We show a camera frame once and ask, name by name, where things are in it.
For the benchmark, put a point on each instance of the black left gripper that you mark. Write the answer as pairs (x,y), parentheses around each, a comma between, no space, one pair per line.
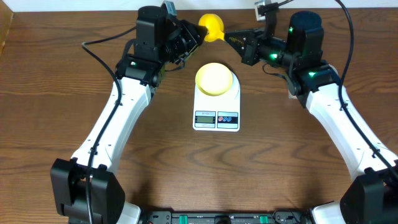
(181,31)

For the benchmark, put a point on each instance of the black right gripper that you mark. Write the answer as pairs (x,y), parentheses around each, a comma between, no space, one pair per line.
(250,53)

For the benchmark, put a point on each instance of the yellow plastic measuring scoop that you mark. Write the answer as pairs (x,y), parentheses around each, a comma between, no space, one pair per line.
(214,25)

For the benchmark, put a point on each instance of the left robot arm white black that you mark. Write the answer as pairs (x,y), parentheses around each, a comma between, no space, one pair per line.
(85,187)

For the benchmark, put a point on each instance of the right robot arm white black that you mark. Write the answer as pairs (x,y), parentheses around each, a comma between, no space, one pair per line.
(372,196)

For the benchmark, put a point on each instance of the pale yellow bowl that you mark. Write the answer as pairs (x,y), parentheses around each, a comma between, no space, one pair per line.
(214,79)

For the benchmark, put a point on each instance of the white digital kitchen scale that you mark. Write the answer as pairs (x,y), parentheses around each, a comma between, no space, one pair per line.
(218,113)

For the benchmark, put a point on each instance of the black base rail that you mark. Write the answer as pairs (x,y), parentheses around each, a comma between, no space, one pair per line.
(276,217)

